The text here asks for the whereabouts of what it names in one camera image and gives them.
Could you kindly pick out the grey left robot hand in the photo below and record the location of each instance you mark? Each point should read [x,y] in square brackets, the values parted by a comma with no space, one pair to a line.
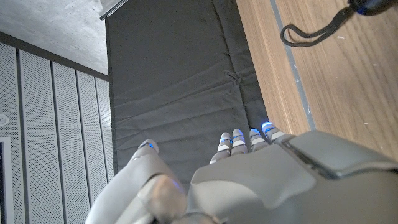
[280,186]

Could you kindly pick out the black fabric backdrop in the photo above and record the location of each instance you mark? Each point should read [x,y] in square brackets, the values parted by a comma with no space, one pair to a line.
[174,77]

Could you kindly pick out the round white ceiling sensor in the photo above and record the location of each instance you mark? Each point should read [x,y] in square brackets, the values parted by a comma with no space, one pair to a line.
[3,119]

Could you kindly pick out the grey backdrop top rail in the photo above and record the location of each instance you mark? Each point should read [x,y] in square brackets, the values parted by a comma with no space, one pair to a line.
[113,9]

